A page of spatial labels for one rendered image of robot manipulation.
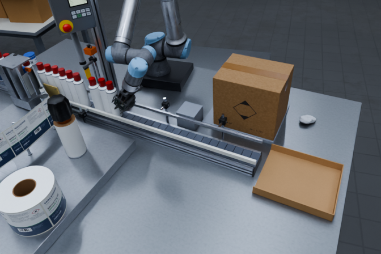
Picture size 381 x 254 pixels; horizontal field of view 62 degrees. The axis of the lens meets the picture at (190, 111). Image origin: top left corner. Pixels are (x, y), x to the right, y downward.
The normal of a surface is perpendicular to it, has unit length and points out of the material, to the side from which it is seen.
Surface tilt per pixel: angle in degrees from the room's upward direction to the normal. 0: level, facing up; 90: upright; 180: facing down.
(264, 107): 90
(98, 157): 0
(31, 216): 90
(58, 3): 90
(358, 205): 0
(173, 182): 0
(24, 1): 90
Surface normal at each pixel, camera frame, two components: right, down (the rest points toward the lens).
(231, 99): -0.46, 0.58
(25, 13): -0.20, 0.62
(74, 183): -0.06, -0.78
